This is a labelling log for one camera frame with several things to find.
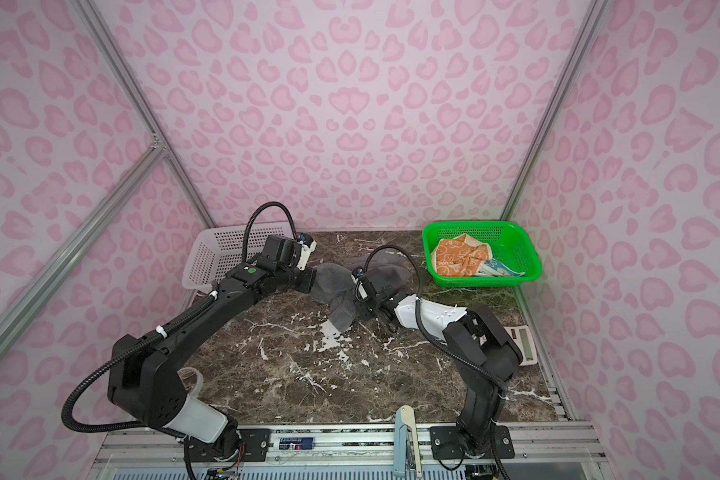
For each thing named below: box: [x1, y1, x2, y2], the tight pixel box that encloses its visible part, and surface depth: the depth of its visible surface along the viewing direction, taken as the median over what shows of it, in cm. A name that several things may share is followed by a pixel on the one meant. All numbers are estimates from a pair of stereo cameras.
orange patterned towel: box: [431, 234, 492, 277], surface depth 108 cm
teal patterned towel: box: [478, 258, 525, 277], surface depth 106 cm
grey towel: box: [310, 249, 411, 332], surface depth 94 cm
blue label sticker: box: [278, 437, 315, 450], surface depth 74 cm
